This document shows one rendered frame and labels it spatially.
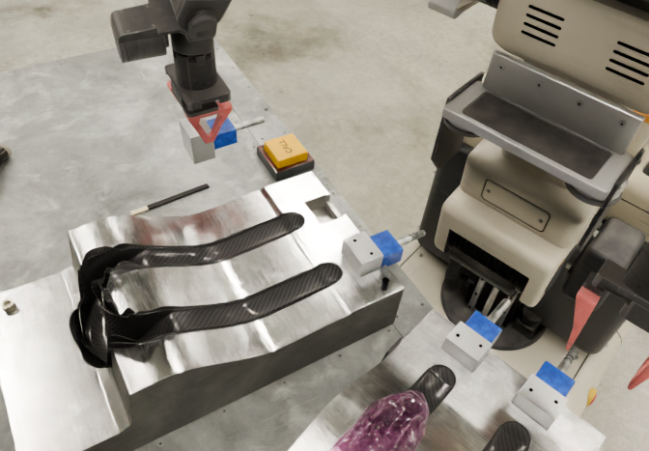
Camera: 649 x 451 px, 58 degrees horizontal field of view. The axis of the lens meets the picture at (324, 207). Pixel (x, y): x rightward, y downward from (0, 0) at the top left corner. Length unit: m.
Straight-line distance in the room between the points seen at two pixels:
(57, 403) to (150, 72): 0.77
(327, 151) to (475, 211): 1.35
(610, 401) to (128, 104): 1.52
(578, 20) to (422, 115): 1.81
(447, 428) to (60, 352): 0.48
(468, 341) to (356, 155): 1.63
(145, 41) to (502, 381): 0.63
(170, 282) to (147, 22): 0.32
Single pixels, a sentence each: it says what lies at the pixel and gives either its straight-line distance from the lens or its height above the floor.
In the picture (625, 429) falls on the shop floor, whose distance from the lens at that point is 1.93.
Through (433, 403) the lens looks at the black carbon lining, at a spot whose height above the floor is 0.85.
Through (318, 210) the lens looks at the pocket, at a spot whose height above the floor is 0.86.
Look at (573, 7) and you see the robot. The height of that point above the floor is 1.20.
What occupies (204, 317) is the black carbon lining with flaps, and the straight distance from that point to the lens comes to 0.76.
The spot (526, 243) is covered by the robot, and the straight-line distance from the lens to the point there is 1.05.
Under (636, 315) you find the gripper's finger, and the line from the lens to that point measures 0.65.
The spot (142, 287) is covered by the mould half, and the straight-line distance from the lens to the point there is 0.76.
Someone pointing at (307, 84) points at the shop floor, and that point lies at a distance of 2.71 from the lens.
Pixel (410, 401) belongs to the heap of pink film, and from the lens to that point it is 0.74.
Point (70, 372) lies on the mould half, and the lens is 0.80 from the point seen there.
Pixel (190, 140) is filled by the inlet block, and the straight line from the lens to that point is 0.91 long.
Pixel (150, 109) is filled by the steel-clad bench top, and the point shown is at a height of 0.80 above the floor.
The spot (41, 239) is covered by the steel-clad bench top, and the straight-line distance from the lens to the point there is 1.03.
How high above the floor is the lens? 1.54
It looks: 46 degrees down
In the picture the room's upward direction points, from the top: 6 degrees clockwise
